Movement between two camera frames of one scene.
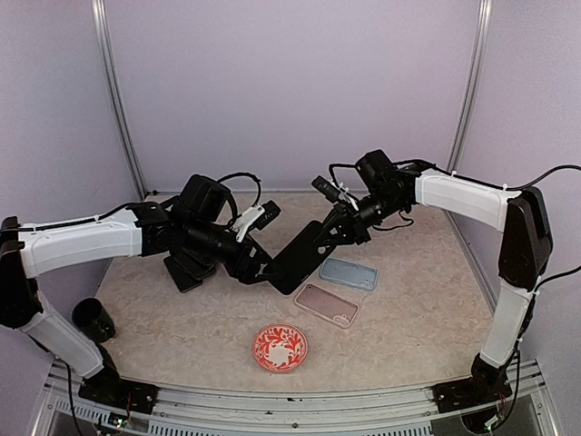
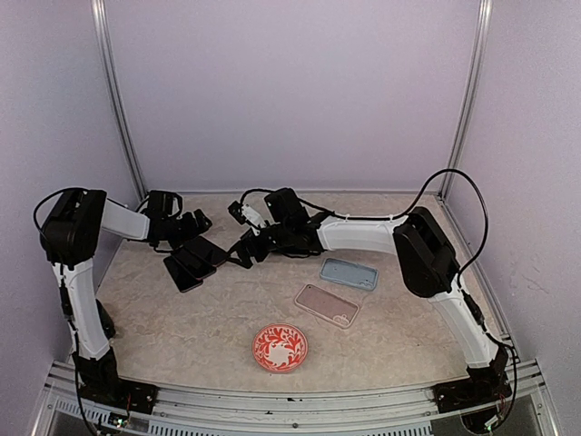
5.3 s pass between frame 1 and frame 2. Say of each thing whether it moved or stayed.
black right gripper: moved
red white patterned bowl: stayed
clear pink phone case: stayed
